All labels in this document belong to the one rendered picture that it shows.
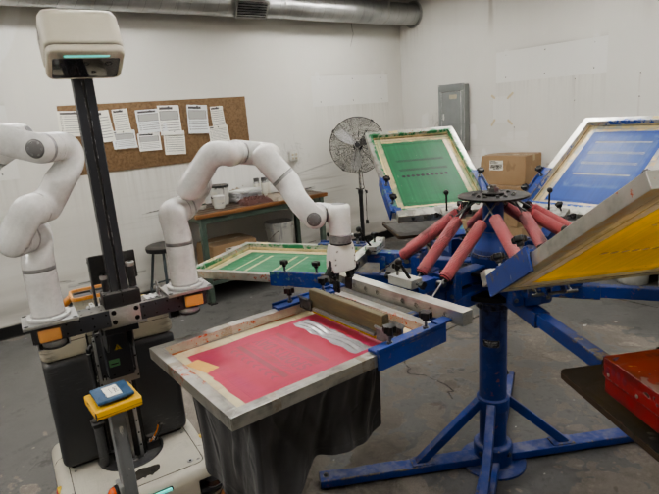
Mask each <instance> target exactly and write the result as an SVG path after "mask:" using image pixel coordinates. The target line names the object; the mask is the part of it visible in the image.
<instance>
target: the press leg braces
mask: <svg viewBox="0 0 659 494"><path fill-rule="evenodd" d="M509 396H510V403H509V406H510V407H511V408H512V409H514V410H515V411H517V412H518V413H519V414H521V415H522V416H523V417H525V418H526V419H527V420H529V421H531V422H532V423H533V424H535V425H536V426H537V427H539V428H540V429H541V430H543V431H544V432H545V433H547V434H548V435H550V437H547V439H548V440H549V441H550V442H551V443H552V444H553V446H560V445H567V444H573V443H576V442H575V441H574V440H573V439H572V438H571V437H570V436H569V435H568V434H562V433H561V432H560V431H558V430H557V429H556V428H554V427H553V426H552V425H550V424H549V423H547V422H546V421H545V420H543V419H542V418H540V417H539V416H538V415H536V414H535V413H534V412H532V411H531V410H530V409H528V408H527V407H526V406H524V405H523V404H521V403H520V402H519V401H517V400H516V399H515V398H513V397H512V396H511V395H509ZM480 409H481V402H480V401H479V400H478V398H477V397H476V398H475V399H474V400H473V401H472V402H471V403H470V404H469V405H468V406H467V407H466V408H465V409H464V410H463V411H462V412H461V413H460V414H459V415H458V416H457V417H456V418H455V419H454V420H453V421H452V422H451V423H450V424H449V425H447V426H446V427H445V428H444V429H443V430H442V431H441V432H440V433H439V434H438V435H437V436H436V437H435V439H434V440H433V441H432V442H431V443H430V444H429V445H428V446H427V447H426V448H425V449H424V450H423V451H422V452H421V453H420V454H419V455H418V456H417V457H411V458H409V459H410V461H411V463H412V465H413V468H415V467H422V466H429V465H435V461H434V459H433V456H434V455H435V454H436V453H437V452H438V451H439V450H440V449H441V448H442V447H443V446H444V445H445V444H446V443H447V442H448V441H449V440H450V439H451V438H452V437H453V436H454V435H455V434H456V433H457V432H458V431H459V430H460V429H461V428H462V427H463V426H464V425H465V424H466V423H467V422H468V421H469V420H470V419H471V418H472V417H473V416H474V415H475V414H476V413H477V412H478V411H479V410H480ZM495 416H496V410H495V406H492V405H486V414H485V428H484V441H483V452H482V471H481V481H480V489H478V488H477V492H476V494H493V491H489V490H490V481H491V470H492V458H493V445H494V431H495Z"/></svg>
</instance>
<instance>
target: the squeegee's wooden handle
mask: <svg viewBox="0 0 659 494"><path fill-rule="evenodd" d="M309 297H310V300H311V301H312V308H314V307H315V308H318V309H320V310H323V311H325V312H328V313H330V314H332V315H335V316H337V317H340V318H342V319H345V320H347V321H351V322H354V323H356V324H359V325H361V326H363V327H365V328H367V329H370V330H372V331H376V329H375V328H374V325H377V326H380V327H382V325H383V324H387V323H389V319H388V314H386V313H384V312H381V311H378V310H375V309H372V308H370V307H367V306H364V305H361V304H358V303H356V302H353V301H350V300H347V299H344V298H342V297H339V296H336V295H333V294H330V293H328V292H326V291H323V290H320V289H317V288H315V287H314V288H311V289H309Z"/></svg>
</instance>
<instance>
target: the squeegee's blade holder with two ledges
mask: <svg viewBox="0 0 659 494"><path fill-rule="evenodd" d="M312 311H314V312H316V313H319V314H321V315H324V316H326V317H328V318H331V319H333V320H336V321H339V322H342V323H344V324H347V325H349V326H351V327H354V328H356V329H359V330H361V331H363V332H366V333H368V334H371V335H373V336H376V332H375V331H372V330H370V329H367V328H365V327H363V326H361V325H359V324H356V323H354V322H351V321H347V320H345V319H342V318H340V317H337V316H335V315H332V314H330V313H328V312H325V311H323V310H320V309H318V308H315V307H314V308H312Z"/></svg>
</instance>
